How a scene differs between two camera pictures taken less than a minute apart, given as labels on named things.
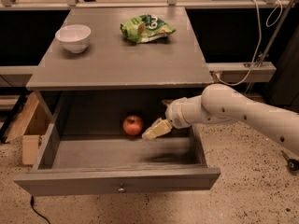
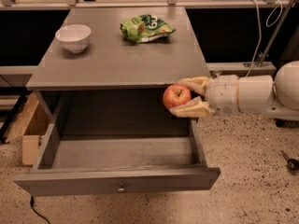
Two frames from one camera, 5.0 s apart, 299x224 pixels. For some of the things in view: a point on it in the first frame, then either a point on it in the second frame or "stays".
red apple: (133, 125) -> (176, 95)
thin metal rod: (282, 20) stays
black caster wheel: (292, 164) stays
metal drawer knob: (121, 189) stays
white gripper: (174, 113) -> (221, 93)
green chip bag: (145, 28) stays
